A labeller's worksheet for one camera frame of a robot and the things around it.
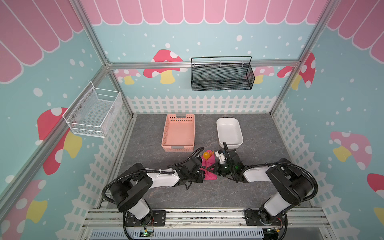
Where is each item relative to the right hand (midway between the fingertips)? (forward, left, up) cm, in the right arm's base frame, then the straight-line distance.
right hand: (205, 168), depth 87 cm
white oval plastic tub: (+32, -19, -4) cm, 37 cm away
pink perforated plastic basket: (+29, +18, -4) cm, 35 cm away
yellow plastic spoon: (+11, -1, -4) cm, 11 cm away
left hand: (-5, +1, -4) cm, 6 cm away
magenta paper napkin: (-3, -2, -2) cm, 4 cm away
